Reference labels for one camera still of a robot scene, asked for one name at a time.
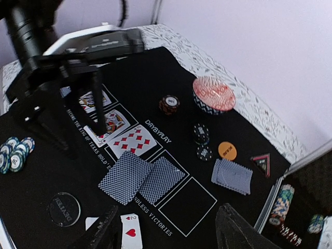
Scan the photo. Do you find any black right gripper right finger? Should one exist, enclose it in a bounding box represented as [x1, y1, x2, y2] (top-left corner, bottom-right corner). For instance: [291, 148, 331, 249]
[215, 203, 278, 249]

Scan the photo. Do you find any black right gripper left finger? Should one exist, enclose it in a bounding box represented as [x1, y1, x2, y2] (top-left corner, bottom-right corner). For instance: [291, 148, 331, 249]
[67, 205, 119, 248]

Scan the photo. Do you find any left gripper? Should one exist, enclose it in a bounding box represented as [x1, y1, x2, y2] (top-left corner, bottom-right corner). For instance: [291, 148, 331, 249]
[6, 54, 106, 158]

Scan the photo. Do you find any dealt blue card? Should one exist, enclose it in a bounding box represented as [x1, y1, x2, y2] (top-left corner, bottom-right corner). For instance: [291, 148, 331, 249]
[98, 151, 153, 205]
[60, 87, 71, 98]
[139, 157, 185, 205]
[211, 159, 253, 196]

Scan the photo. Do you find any two hearts card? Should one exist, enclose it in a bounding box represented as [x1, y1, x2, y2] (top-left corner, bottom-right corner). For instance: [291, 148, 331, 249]
[120, 213, 143, 249]

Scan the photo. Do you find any clear dealer button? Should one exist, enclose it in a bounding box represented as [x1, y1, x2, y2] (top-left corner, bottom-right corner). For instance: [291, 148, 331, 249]
[47, 192, 81, 227]

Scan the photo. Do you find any king face up card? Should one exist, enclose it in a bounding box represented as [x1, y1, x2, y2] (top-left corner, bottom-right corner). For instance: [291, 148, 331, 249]
[84, 109, 130, 148]

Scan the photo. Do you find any red black triangle card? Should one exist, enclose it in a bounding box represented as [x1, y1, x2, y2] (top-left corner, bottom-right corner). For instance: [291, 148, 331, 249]
[250, 153, 270, 178]

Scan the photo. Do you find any blue green chip stack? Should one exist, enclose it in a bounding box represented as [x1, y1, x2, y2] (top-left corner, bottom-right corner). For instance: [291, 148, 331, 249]
[1, 136, 35, 174]

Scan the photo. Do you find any orange big blind button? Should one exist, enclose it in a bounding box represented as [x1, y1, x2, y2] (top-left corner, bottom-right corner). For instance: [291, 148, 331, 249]
[218, 142, 237, 161]

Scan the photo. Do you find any black poker chip stack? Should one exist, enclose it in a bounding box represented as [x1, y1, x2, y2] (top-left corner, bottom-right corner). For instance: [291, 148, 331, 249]
[196, 145, 213, 161]

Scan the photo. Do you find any red poker chip stack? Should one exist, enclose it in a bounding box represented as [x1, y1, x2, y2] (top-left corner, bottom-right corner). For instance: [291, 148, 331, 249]
[159, 95, 180, 115]

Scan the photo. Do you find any black 100 poker chip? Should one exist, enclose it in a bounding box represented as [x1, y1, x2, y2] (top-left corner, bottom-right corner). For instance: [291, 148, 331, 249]
[193, 123, 210, 145]

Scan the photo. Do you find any queen face up card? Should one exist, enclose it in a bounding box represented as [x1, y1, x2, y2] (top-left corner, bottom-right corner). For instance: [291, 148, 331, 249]
[79, 90, 112, 114]

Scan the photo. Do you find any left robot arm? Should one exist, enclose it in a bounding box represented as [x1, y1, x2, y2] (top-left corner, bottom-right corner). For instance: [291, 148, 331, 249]
[1, 1, 122, 248]

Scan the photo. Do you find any aluminium poker chip case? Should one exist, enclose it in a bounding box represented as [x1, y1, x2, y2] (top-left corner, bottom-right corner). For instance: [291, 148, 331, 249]
[248, 151, 331, 248]

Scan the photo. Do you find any left poker chip row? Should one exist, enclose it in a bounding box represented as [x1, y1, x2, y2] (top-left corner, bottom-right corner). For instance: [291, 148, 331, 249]
[269, 184, 295, 226]

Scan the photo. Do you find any poker chip row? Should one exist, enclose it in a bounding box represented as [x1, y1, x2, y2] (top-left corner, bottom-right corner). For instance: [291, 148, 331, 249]
[269, 184, 295, 226]
[307, 214, 325, 234]

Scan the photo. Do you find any right poker chip row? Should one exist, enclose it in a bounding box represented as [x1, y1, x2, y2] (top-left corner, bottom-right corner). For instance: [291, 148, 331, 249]
[307, 214, 325, 234]

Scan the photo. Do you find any black poker mat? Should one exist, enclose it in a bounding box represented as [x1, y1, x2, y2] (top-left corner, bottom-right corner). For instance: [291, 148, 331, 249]
[0, 46, 291, 249]

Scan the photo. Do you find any patterned small bowl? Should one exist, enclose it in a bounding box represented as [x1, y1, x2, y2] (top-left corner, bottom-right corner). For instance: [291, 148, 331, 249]
[192, 76, 236, 115]

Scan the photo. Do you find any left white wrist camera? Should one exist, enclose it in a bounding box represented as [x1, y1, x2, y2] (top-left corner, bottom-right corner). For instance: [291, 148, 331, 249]
[43, 24, 145, 58]

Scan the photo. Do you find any left black cable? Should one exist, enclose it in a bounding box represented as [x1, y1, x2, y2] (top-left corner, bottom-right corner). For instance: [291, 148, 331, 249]
[116, 0, 130, 28]

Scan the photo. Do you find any left aluminium frame post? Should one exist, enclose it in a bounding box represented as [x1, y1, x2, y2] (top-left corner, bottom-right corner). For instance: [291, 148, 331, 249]
[150, 0, 163, 24]

